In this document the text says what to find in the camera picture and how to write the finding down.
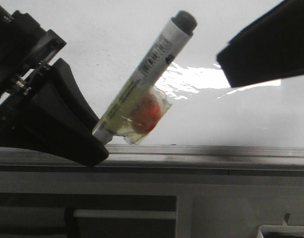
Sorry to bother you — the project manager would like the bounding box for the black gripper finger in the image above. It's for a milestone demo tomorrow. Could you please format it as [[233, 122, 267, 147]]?
[[0, 83, 109, 167]]

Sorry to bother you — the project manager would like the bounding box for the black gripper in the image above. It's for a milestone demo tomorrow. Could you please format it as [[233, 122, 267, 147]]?
[[0, 5, 99, 132]]

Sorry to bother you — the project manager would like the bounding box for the white taped whiteboard marker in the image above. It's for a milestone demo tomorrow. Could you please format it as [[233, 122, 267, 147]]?
[[92, 11, 197, 144]]

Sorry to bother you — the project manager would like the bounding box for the white marker tray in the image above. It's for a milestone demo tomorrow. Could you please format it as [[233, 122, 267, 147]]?
[[256, 213, 304, 238]]

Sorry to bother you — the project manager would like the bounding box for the white whiteboard with metal frame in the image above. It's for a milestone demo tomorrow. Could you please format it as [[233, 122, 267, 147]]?
[[0, 0, 304, 167]]

